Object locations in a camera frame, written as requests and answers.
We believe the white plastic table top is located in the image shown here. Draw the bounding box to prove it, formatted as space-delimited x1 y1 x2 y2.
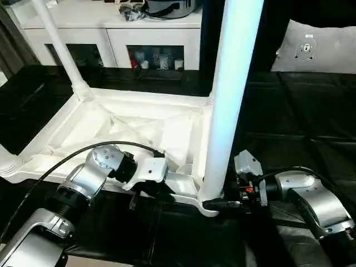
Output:
0 87 223 217

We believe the cluster of small bottles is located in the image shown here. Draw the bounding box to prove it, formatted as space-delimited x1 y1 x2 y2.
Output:
126 46 185 71

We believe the black cabinet with yellow label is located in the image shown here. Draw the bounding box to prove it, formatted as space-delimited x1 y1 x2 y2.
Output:
199 0 290 73

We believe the white cushion with badge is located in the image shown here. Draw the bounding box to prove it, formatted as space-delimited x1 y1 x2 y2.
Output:
270 19 356 74

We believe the white cabinet with glass doors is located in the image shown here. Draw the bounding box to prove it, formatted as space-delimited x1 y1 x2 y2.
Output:
20 0 203 71

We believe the grey bag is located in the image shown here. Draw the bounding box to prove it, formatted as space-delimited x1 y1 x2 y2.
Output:
144 0 201 18

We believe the grey brown curtain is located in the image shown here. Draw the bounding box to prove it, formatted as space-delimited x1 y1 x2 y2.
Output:
0 4 33 78

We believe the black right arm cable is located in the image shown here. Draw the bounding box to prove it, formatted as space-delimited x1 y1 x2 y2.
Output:
257 166 356 217

